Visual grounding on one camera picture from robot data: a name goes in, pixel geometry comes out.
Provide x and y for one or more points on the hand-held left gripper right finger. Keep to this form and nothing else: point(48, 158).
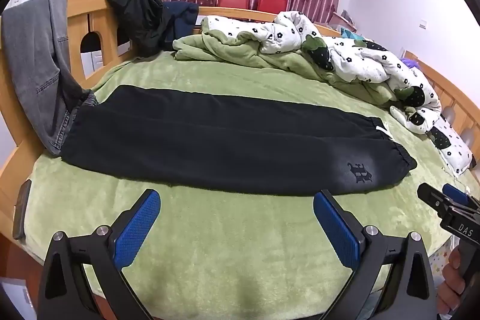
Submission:
point(335, 226)

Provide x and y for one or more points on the teal cloth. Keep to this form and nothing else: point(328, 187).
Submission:
point(348, 33)

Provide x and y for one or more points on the green fleece blanket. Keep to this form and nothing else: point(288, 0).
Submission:
point(210, 230)

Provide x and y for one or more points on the white floral green duvet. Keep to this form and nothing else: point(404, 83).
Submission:
point(292, 35)

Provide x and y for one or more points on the white cabinet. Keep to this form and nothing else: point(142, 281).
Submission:
point(92, 63)

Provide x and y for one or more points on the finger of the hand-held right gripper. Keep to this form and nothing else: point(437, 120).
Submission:
point(431, 198)
point(454, 193)

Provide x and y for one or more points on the black jacket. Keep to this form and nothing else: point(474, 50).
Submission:
point(138, 14)

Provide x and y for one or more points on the purple cloth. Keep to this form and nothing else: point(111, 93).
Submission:
point(408, 63)

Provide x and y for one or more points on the black pants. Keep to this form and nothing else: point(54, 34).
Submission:
point(210, 140)

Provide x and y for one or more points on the dark wooden chair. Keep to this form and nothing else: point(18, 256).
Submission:
point(200, 0)

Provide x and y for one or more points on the person's right hand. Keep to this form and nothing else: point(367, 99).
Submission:
point(450, 286)

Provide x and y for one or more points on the navy blue garment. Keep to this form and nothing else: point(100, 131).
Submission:
point(182, 18)

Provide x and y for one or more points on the white wall socket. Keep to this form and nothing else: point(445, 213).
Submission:
point(423, 24)

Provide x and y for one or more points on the floral print pillow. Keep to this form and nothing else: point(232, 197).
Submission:
point(452, 143)

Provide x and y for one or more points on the dark phone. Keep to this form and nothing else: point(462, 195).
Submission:
point(21, 211)

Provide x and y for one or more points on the red chair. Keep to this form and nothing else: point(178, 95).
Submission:
point(272, 1)
point(233, 1)

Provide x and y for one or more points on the wooden bed frame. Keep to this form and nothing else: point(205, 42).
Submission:
point(80, 14)

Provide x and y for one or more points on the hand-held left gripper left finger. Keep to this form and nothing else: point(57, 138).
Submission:
point(137, 226)

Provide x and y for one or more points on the grey jeans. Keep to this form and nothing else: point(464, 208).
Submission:
point(35, 57)

